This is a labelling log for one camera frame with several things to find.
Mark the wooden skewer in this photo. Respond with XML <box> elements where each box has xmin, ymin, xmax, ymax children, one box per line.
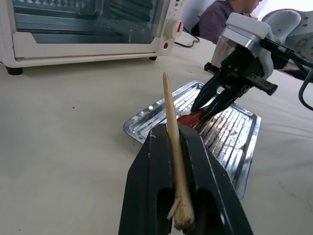
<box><xmin>162</xmin><ymin>71</ymin><xmax>196</xmax><ymax>231</ymax></box>

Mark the black robot wrist cable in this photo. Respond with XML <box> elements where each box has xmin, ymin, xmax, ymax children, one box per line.
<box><xmin>260</xmin><ymin>37</ymin><xmax>313</xmax><ymax>111</ymax></box>

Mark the aluminium foil tray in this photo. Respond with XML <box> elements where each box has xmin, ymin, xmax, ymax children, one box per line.
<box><xmin>123</xmin><ymin>80</ymin><xmax>262</xmax><ymax>200</ymax></box>

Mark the black oven power cord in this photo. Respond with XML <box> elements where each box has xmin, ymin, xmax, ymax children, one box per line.
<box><xmin>174</xmin><ymin>25</ymin><xmax>201</xmax><ymax>48</ymax></box>

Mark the person in purple shirt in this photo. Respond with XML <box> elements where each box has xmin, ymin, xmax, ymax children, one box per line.
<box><xmin>191</xmin><ymin>0</ymin><xmax>260</xmax><ymax>45</ymax></box>

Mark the white toaster oven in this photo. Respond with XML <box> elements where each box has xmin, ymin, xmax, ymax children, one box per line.
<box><xmin>0</xmin><ymin>0</ymin><xmax>187</xmax><ymax>75</ymax></box>

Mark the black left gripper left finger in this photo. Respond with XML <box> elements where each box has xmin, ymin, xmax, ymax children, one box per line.
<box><xmin>118</xmin><ymin>123</ymin><xmax>177</xmax><ymax>235</ymax></box>

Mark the red sausage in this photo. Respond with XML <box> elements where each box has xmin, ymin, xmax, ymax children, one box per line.
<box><xmin>177</xmin><ymin>108</ymin><xmax>207</xmax><ymax>129</ymax></box>

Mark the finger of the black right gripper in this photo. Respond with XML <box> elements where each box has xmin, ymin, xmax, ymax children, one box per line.
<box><xmin>191</xmin><ymin>72</ymin><xmax>225</xmax><ymax>113</ymax></box>
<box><xmin>200</xmin><ymin>87</ymin><xmax>243</xmax><ymax>121</ymax></box>

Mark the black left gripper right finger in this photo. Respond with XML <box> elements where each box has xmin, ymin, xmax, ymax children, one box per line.
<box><xmin>179</xmin><ymin>124</ymin><xmax>254</xmax><ymax>235</ymax></box>

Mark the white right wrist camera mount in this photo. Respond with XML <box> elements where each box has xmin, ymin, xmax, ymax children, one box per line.
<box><xmin>211</xmin><ymin>12</ymin><xmax>275</xmax><ymax>80</ymax></box>

